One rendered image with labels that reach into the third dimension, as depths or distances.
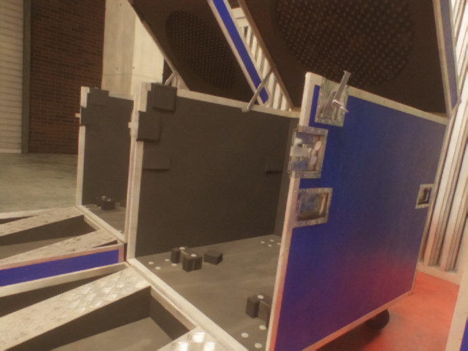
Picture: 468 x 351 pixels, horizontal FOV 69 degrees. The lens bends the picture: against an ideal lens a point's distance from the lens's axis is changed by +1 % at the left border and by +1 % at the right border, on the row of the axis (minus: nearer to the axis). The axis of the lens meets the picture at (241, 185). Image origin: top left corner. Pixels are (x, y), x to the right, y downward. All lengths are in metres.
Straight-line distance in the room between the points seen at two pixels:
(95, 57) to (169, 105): 5.61
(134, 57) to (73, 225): 1.88
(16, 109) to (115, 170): 4.13
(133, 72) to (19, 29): 3.31
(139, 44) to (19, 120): 3.40
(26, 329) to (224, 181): 1.06
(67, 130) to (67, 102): 0.49
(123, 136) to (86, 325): 1.53
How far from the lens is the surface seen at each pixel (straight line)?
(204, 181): 1.74
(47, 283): 1.57
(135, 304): 1.43
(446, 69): 1.59
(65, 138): 6.93
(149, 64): 3.71
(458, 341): 0.87
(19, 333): 1.38
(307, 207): 0.93
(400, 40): 1.66
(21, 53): 6.63
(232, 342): 1.13
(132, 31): 3.73
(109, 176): 2.59
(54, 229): 2.34
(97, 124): 2.52
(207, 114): 1.70
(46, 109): 6.80
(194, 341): 1.14
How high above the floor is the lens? 0.81
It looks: 9 degrees down
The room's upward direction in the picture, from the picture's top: 7 degrees clockwise
